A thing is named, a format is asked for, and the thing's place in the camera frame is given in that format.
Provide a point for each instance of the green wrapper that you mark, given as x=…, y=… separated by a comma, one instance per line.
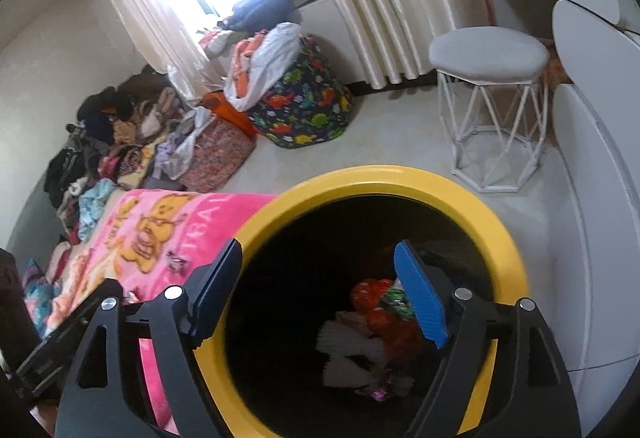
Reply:
x=397, y=305

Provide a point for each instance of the wide cream curtain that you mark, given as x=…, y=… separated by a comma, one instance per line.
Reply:
x=390, y=3

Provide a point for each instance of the purple wrapper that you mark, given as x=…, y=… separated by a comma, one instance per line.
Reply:
x=377, y=391

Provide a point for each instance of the dinosaur print storage bag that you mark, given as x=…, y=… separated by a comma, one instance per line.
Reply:
x=300, y=113

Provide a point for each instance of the pile of clothes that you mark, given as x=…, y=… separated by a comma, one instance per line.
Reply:
x=125, y=128

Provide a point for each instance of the colourful patterned quilt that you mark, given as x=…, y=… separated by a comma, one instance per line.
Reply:
x=42, y=293

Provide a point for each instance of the teal cloth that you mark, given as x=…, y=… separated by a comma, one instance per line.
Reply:
x=97, y=203

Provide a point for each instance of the white curved desk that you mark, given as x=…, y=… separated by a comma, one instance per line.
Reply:
x=590, y=128

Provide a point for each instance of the white grey garment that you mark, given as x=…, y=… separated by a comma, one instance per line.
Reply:
x=185, y=148

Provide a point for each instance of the red plastic bag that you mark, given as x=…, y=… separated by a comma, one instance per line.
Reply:
x=380, y=318

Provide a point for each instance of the yellow rimmed black bin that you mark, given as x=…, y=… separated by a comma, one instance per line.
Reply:
x=360, y=180

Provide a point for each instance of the floral storage bag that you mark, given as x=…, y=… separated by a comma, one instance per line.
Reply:
x=215, y=158

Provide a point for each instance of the small silver wrapper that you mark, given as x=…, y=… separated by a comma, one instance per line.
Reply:
x=176, y=263

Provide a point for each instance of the pink printed blanket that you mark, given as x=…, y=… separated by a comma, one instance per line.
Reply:
x=200, y=223

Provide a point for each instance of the narrow cream curtain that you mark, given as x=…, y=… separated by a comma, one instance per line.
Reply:
x=150, y=18

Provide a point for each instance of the white fringed cloth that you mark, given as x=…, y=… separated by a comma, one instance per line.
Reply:
x=345, y=348

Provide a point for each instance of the large white plastic bag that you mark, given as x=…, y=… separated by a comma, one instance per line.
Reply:
x=272, y=58

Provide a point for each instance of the orange cloth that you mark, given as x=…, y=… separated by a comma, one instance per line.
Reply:
x=225, y=105

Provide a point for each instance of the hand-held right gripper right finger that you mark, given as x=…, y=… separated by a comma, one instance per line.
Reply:
x=420, y=293

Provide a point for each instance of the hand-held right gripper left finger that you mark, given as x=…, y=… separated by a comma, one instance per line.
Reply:
x=215, y=298

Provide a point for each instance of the white stool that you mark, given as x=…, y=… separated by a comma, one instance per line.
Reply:
x=487, y=53

